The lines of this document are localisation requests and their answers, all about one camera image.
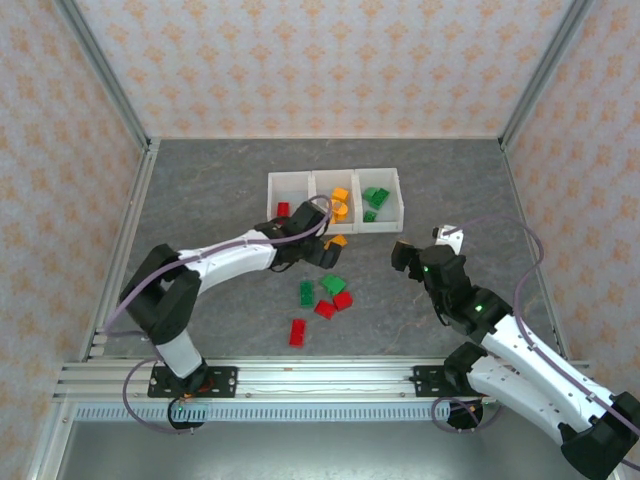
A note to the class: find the long orange lego brick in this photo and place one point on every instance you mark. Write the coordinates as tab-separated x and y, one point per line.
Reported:
339	241

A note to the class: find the long green lego brick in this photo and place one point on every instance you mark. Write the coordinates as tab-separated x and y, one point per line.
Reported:
306	294

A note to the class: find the long red lego brick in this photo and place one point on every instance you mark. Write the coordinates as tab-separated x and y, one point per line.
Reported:
297	333

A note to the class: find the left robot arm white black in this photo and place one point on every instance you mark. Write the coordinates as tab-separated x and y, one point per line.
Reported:
225	257

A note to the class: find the grey metal sheet panel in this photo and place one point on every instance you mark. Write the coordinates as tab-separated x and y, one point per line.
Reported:
320	450

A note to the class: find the aluminium side rail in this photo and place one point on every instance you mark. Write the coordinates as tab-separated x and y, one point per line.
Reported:
535	210
125	240

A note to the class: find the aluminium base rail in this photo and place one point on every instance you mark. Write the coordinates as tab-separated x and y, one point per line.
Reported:
325	375

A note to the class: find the aluminium corner post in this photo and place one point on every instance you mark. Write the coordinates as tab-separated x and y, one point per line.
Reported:
547	75
105	75

